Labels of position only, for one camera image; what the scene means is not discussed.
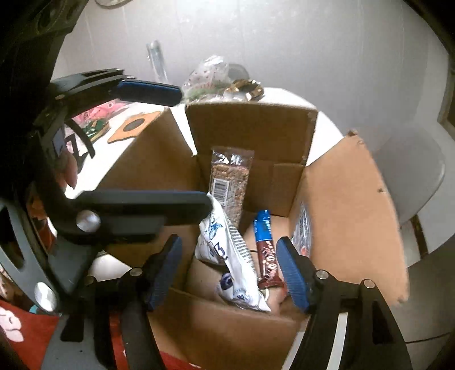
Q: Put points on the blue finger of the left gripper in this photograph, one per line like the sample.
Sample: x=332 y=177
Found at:
x=134 y=90
x=142 y=213

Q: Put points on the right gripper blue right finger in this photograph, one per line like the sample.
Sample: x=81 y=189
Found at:
x=298 y=272

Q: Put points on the clear dotted plastic bag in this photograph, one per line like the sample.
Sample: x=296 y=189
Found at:
x=213 y=78

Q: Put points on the red green snack bag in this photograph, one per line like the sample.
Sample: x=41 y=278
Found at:
x=95 y=122

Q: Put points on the gold crumpled wrapper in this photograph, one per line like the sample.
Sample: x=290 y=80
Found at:
x=247 y=89

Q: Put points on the clear plastic roll tube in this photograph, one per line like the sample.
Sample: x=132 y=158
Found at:
x=156 y=58

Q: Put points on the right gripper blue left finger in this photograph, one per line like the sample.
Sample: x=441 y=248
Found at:
x=162 y=270

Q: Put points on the sunflower seed brittle pack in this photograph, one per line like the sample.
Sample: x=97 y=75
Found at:
x=230 y=169

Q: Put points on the person left hand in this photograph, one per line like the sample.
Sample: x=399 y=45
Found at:
x=66 y=170

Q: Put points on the brown chocolate bar wrapper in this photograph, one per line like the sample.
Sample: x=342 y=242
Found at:
x=268 y=264

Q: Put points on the white blue snack bag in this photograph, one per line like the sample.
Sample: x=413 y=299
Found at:
x=221 y=244

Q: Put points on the dark clear long snack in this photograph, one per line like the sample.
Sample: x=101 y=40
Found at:
x=302 y=235

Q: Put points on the orange cork coaster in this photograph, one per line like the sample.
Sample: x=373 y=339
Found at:
x=133 y=126

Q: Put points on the brown cardboard box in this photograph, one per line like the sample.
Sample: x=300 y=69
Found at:
x=357 y=250

